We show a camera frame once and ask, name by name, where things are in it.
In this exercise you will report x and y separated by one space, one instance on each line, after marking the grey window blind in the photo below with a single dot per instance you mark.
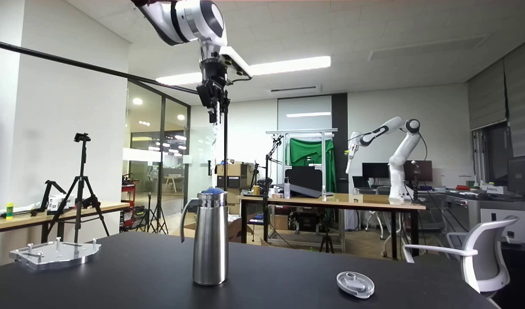
506 87

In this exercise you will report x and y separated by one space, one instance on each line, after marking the dark reddish monitor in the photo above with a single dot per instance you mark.
420 172

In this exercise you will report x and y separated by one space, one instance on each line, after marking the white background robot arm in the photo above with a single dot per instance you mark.
401 165

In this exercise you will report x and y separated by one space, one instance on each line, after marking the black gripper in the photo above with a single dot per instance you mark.
214 83

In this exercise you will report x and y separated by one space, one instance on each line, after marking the small black tripod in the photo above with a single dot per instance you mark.
49 196

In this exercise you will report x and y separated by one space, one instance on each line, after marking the small green yellow object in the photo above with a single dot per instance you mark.
10 210

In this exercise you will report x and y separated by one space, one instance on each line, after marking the black boom pole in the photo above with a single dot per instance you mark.
75 62

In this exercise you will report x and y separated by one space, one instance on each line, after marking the black background tripod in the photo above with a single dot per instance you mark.
159 215

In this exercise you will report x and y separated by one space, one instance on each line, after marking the black monitor by window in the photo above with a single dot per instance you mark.
523 174

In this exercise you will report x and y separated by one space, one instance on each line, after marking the tall black camera tripod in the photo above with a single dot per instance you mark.
80 190

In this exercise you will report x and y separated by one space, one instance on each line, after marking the white drawer cabinet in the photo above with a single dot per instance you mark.
506 226

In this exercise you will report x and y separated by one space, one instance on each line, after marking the open cardboard box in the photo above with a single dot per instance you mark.
238 172

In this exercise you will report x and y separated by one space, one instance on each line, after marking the long ceiling light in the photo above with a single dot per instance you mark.
291 64

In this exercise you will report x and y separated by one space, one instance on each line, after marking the black boom stand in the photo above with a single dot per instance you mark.
226 155

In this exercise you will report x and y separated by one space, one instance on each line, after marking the white metal frame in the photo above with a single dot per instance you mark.
308 133

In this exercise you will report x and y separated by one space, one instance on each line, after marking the stainless steel flask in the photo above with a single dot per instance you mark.
211 246

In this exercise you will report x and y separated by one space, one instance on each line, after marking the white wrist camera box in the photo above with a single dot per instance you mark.
238 62

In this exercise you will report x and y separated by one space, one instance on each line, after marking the green cloth backdrop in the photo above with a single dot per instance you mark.
312 152

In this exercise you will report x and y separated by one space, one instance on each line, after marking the small clear bottle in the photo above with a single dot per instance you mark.
288 190

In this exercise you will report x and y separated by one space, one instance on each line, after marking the black desktop monitor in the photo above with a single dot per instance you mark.
375 172

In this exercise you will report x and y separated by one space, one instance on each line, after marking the white object on table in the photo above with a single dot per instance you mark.
54 256

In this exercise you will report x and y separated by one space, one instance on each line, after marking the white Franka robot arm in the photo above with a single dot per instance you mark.
188 20

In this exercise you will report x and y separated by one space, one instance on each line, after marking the tilted black monitor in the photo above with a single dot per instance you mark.
303 181

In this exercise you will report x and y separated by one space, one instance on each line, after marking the white office chair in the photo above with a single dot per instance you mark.
488 258

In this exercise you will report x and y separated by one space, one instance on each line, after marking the black jointed stand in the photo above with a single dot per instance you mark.
267 190

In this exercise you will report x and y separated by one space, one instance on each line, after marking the glass office partition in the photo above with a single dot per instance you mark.
154 148

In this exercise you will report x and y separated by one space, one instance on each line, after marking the wooden table with black legs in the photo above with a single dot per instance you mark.
332 202

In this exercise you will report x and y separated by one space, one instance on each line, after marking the wooden side bench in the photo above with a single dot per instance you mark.
23 220

